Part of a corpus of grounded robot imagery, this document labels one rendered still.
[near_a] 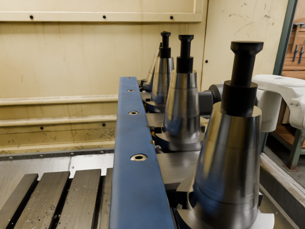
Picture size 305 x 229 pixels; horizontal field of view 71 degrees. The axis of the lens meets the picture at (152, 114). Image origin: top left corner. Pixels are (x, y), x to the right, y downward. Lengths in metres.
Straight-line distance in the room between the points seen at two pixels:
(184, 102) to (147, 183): 0.09
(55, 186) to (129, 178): 0.56
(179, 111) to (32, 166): 0.80
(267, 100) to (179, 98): 0.32
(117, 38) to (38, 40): 0.26
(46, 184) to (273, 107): 0.65
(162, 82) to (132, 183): 0.19
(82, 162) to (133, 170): 0.73
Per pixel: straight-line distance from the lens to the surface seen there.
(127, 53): 0.78
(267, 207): 1.04
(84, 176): 0.73
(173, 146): 0.22
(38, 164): 0.96
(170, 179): 0.19
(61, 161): 0.94
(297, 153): 2.53
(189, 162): 0.21
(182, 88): 0.21
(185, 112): 0.22
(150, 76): 0.43
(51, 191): 0.71
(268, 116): 0.52
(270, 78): 0.51
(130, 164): 0.19
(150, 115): 0.31
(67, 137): 0.91
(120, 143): 0.22
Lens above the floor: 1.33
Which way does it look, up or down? 22 degrees down
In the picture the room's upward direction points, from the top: straight up
